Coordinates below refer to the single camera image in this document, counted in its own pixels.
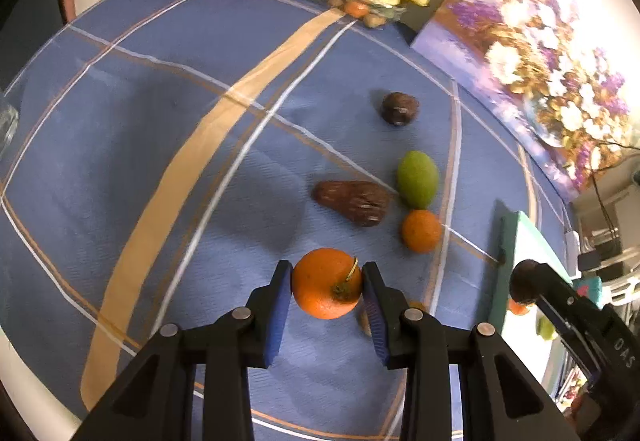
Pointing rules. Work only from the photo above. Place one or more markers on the dark round passion fruit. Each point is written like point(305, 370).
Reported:
point(399, 108)

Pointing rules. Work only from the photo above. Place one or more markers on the blue plaid tablecloth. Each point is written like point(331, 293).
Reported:
point(150, 121)

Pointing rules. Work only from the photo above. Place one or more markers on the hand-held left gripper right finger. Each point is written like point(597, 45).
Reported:
point(375, 321)

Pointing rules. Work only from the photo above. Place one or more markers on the brown avocado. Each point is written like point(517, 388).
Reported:
point(355, 203)

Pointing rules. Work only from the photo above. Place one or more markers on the white tray with green rim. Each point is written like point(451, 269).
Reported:
point(510, 241)

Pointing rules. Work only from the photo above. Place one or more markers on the orange with stem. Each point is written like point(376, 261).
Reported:
point(315, 283)

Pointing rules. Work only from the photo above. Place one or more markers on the teal box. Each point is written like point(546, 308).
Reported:
point(595, 288)

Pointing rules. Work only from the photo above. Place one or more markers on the dark brown wrinkled fruit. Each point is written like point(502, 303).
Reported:
point(520, 281)

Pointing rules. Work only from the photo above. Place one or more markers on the flower painting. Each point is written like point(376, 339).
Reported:
point(525, 46)

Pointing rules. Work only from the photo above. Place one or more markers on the small orange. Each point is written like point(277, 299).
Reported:
point(517, 308)

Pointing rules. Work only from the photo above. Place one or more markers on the green mango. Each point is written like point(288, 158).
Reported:
point(545, 328)
point(417, 178)

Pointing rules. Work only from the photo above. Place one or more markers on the orange without stem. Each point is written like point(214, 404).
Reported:
point(421, 231)

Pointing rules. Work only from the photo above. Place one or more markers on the small orange fruit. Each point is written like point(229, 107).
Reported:
point(357, 9)

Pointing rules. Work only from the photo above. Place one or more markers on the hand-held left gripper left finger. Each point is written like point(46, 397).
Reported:
point(280, 316)

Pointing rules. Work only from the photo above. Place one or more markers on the white power strip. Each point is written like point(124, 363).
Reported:
point(571, 239)

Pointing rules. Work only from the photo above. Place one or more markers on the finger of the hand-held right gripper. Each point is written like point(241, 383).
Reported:
point(565, 306)

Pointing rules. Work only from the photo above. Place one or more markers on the clear glass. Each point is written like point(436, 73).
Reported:
point(7, 126)

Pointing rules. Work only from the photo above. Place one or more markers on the black power adapter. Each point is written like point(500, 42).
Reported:
point(600, 253)

